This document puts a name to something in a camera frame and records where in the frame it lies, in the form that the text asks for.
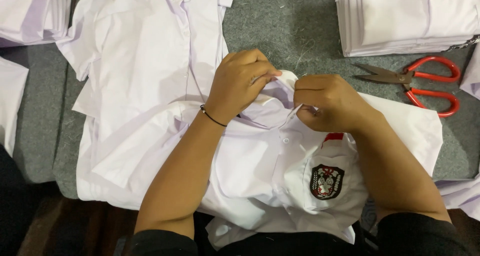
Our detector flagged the person's black top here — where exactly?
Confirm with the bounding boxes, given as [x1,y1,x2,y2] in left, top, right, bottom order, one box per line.
[112,210,471,256]

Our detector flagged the black hair tie wristband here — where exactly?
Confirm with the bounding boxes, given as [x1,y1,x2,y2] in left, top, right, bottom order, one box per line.
[200,104,228,128]

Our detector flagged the white shirt with badge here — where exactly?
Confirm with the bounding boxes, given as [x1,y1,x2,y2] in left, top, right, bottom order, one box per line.
[76,70,444,250]

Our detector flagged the grey felt mat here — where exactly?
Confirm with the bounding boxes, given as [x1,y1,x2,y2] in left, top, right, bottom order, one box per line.
[0,0,480,200]

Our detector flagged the unfolded plain white shirt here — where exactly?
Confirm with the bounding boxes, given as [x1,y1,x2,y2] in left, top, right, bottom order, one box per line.
[56,0,236,140]

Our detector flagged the white cloth piece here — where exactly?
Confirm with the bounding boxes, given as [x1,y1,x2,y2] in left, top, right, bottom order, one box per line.
[435,173,480,222]
[0,56,30,158]
[460,42,480,101]

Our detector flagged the stack of folded white shirts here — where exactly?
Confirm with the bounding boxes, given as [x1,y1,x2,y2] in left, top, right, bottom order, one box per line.
[335,0,480,58]
[0,0,73,48]

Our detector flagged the red-handled scissors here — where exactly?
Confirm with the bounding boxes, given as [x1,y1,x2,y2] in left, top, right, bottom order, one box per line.
[352,56,461,118]

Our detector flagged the person's right hand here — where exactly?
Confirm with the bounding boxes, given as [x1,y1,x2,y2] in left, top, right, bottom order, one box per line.
[293,74,380,134]

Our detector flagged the person's left hand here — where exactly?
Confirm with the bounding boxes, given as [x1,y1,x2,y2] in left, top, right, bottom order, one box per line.
[205,48,283,126]

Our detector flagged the person's black trouser leg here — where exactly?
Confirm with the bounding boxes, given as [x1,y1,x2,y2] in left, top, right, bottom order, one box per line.
[0,143,62,256]

